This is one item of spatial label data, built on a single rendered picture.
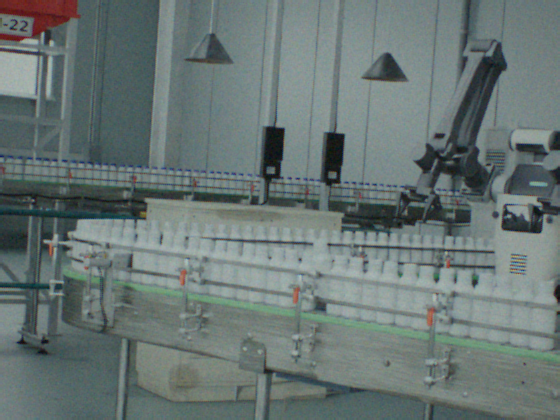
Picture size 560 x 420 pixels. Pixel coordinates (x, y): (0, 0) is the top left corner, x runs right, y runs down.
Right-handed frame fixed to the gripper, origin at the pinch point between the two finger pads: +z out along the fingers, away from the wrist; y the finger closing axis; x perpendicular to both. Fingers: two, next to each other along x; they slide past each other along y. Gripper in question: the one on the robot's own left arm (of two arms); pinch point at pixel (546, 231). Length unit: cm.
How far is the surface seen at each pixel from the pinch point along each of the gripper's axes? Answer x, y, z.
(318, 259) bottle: -34, -45, 33
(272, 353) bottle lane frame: -22, -56, 59
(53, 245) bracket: -10, -181, 38
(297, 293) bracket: -37, -44, 45
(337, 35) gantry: 375, -452, -304
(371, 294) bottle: -30, -26, 39
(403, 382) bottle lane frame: -24, -10, 59
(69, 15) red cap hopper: 249, -604, -232
